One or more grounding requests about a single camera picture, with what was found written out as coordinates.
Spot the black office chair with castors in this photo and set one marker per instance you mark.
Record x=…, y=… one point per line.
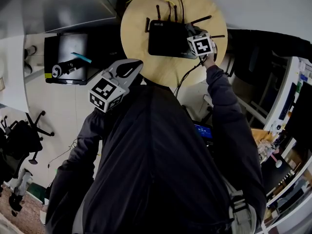
x=22, y=140

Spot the black glossy case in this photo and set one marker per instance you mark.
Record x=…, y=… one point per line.
x=73, y=43

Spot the small blue screen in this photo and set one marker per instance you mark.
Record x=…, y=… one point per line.
x=203, y=130

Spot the person's left forearm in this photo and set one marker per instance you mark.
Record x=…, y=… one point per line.
x=90, y=130

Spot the person's black jacket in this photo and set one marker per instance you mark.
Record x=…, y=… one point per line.
x=156, y=167

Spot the black padded chair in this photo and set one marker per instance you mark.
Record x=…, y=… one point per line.
x=256, y=45

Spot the black and silver torch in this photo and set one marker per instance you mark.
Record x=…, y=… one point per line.
x=65, y=67

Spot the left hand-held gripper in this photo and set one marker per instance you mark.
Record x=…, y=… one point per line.
x=107, y=91

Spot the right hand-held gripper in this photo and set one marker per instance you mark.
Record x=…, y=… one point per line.
x=201, y=45

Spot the blue pen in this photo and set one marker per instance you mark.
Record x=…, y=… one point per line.
x=81, y=57

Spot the black monitor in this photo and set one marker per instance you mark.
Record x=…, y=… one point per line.
x=302, y=116

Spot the white desk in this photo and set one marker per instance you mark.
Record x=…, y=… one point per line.
x=12, y=77

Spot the person's right forearm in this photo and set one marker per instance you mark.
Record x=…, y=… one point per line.
x=219, y=86

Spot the black router with antennas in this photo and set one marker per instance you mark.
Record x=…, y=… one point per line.
x=165, y=40

